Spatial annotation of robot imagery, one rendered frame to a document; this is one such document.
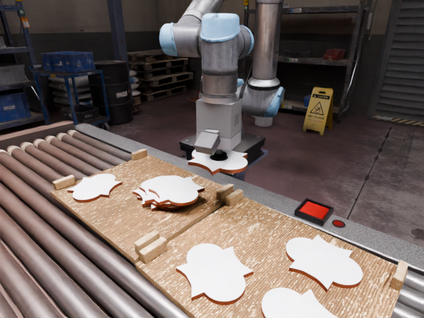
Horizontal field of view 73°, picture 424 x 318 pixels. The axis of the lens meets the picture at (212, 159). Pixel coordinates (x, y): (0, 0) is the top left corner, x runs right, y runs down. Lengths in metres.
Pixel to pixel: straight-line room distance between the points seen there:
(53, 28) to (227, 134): 5.38
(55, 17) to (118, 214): 5.30
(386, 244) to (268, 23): 0.71
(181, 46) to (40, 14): 5.14
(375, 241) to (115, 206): 0.64
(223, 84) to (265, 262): 0.37
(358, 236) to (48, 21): 5.58
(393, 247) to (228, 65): 0.54
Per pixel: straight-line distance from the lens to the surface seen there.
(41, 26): 5.79
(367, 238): 0.79
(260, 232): 0.69
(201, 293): 0.55
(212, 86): 0.60
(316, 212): 0.80
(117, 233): 0.71
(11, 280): 0.72
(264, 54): 1.04
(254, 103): 1.07
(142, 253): 0.61
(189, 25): 0.74
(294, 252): 0.64
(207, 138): 0.60
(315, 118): 4.21
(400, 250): 0.79
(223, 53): 0.59
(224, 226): 0.70
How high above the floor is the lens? 1.37
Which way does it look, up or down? 25 degrees down
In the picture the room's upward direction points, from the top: straight up
